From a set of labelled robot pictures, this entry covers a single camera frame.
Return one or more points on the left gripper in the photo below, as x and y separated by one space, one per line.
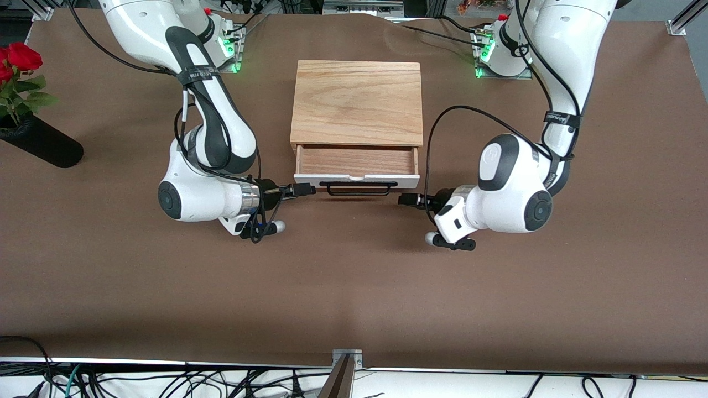
443 199

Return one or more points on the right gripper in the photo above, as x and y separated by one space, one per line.
270 194

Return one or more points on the white-fronted wooden drawer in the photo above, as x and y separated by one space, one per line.
357 160

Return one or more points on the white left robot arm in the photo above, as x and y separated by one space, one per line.
569 50

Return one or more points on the light wooden cabinet box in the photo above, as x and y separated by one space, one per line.
357 102

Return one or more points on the brown table mat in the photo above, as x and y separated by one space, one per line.
354 287

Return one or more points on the grey electronics box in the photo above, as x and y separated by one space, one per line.
362 6

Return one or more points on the red artificial rose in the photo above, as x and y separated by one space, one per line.
22 55

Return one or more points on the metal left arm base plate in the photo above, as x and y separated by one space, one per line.
481 69

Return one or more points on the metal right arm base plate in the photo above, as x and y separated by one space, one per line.
238 52

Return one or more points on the aluminium camera mount post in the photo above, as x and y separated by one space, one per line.
344 370

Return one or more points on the aluminium frame profile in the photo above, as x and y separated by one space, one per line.
683 22
40 11

